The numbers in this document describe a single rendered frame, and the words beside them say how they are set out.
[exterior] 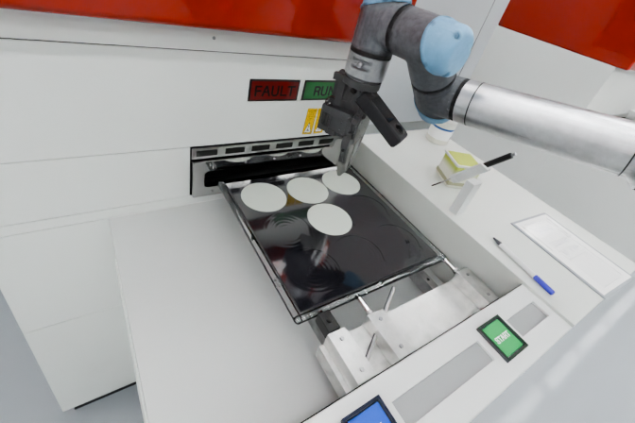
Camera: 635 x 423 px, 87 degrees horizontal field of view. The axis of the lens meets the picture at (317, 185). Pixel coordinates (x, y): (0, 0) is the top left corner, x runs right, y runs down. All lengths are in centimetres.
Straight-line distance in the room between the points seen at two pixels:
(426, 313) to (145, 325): 48
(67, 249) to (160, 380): 38
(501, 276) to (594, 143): 30
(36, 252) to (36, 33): 42
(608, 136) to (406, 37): 30
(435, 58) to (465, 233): 39
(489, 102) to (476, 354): 38
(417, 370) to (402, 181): 47
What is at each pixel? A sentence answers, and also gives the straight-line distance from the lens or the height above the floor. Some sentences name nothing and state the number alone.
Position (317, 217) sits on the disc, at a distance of 73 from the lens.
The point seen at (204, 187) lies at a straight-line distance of 80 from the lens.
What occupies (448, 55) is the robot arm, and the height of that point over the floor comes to 129.
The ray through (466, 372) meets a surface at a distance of 56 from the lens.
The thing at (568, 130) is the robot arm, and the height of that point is 124.
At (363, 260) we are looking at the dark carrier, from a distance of 68.
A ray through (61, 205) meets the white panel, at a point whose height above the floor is 87.
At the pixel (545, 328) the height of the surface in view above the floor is 96.
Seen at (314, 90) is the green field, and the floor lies 110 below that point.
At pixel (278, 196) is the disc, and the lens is 76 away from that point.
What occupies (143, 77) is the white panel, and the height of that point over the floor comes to 112.
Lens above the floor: 137
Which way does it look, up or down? 35 degrees down
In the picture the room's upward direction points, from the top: 16 degrees clockwise
